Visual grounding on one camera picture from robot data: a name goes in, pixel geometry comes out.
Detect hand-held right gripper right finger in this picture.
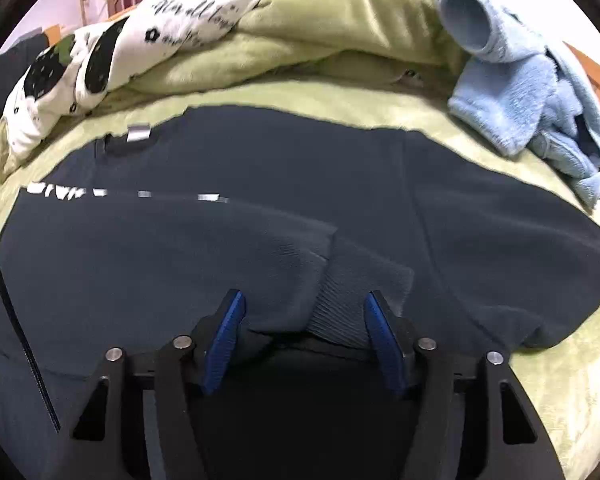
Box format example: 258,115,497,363
362,290,567,480

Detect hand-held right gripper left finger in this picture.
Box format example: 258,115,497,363
69,289,248,480

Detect dark navy sweater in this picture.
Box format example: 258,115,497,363
0,105,600,480

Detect green fleece bed sheet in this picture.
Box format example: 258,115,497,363
0,77,600,480

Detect light blue fleece garment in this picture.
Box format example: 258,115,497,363
434,0,600,211

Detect white strawberry print quilt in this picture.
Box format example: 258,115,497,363
2,0,301,161

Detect crumpled green fleece blanket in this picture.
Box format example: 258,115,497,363
0,0,470,181

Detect dark cloth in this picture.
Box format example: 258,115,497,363
0,30,49,122

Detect black cable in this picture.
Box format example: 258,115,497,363
0,227,62,433

